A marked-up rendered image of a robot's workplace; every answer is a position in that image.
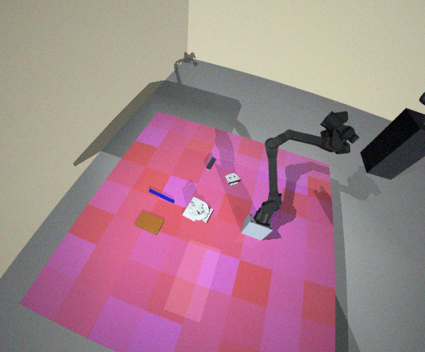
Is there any blue rectangular bar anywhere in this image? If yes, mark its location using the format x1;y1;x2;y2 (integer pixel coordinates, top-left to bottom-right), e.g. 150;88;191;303
149;189;174;203

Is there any orange flat plate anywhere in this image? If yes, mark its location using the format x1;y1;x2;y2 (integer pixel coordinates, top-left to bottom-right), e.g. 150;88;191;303
135;211;164;235

